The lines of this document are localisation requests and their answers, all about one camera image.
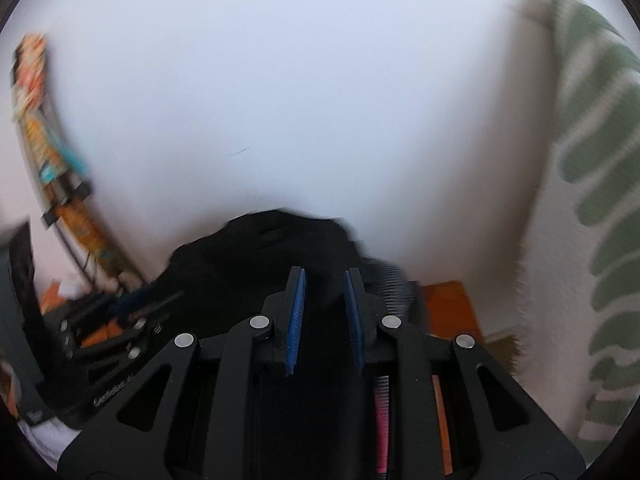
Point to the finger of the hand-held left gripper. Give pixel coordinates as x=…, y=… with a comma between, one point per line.
x=115, y=355
x=137, y=302

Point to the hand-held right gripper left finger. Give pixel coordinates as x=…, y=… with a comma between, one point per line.
x=295, y=320

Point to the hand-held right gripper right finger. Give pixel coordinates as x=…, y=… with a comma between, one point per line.
x=354, y=320

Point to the black pants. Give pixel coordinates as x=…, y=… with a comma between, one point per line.
x=280, y=245

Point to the white power strip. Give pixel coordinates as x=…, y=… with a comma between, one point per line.
x=70, y=287

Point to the orange floral bed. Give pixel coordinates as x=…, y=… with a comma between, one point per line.
x=445, y=305

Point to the grey metal tripod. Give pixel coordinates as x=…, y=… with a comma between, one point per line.
x=75, y=191

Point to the orange patterned scarf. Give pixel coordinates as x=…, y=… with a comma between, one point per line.
x=40, y=135

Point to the green striped white pillow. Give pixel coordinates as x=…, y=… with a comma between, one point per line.
x=590, y=160

